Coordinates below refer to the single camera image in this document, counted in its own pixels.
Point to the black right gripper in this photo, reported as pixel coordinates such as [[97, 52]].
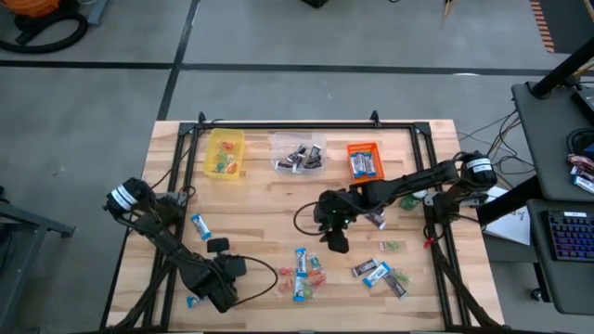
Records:
[[334, 211]]

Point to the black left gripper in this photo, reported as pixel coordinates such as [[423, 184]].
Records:
[[218, 287]]

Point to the blue white candy bar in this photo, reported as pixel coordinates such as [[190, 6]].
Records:
[[584, 183], [201, 226], [357, 163], [584, 172], [301, 261], [377, 274], [299, 290], [191, 301], [368, 163]]

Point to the orange candy clear wrapper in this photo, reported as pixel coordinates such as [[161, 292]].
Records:
[[285, 286], [227, 145], [231, 167], [314, 274]]

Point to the red candy clear wrapper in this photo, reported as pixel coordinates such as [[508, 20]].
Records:
[[284, 271], [320, 282]]

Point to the green candy clear wrapper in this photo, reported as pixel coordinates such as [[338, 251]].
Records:
[[403, 276], [390, 246], [309, 292], [223, 157], [219, 167]]

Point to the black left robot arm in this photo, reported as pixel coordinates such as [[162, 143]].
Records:
[[162, 236]]

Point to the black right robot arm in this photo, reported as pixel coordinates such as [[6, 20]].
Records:
[[417, 178]]

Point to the teal candy clear wrapper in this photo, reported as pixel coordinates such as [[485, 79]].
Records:
[[314, 262]]

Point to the red candy pack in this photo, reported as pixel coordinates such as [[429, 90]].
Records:
[[580, 162]]

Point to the orange plastic basket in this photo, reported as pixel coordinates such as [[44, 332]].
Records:
[[352, 147]]

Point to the green soda can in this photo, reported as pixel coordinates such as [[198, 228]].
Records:
[[410, 201]]

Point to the clear plastic basket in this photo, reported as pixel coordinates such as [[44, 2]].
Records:
[[278, 144]]

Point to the yellow plastic basket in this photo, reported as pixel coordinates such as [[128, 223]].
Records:
[[211, 139]]

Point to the black diagonal beam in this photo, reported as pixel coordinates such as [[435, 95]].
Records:
[[506, 204]]

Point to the white paper sheet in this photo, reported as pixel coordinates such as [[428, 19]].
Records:
[[510, 227]]

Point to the grey side table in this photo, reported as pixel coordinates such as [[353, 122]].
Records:
[[37, 222]]

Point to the black stand base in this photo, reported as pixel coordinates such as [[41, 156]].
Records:
[[315, 3]]

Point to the black caster wheel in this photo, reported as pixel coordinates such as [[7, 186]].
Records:
[[537, 294]]

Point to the grey desk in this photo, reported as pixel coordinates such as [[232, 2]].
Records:
[[566, 287], [543, 139]]

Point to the thin wooden pole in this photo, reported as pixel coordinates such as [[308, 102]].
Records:
[[448, 7]]

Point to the backlit black keyboard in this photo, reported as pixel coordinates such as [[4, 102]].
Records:
[[573, 236]]

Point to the black slanted pole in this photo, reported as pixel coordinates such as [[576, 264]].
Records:
[[561, 69]]

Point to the black mat striped edge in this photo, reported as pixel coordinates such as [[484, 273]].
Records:
[[571, 28]]

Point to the grey metal leg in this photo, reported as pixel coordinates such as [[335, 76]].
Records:
[[97, 11]]

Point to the orange shop vacuum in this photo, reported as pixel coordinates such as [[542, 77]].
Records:
[[34, 7]]

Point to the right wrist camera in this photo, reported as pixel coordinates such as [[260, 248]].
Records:
[[337, 242]]

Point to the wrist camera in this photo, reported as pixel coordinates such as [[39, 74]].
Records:
[[218, 244], [337, 242]]

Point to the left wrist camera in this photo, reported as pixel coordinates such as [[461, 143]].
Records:
[[218, 244]]

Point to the black aluminium table frame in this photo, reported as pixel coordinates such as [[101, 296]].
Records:
[[301, 125]]

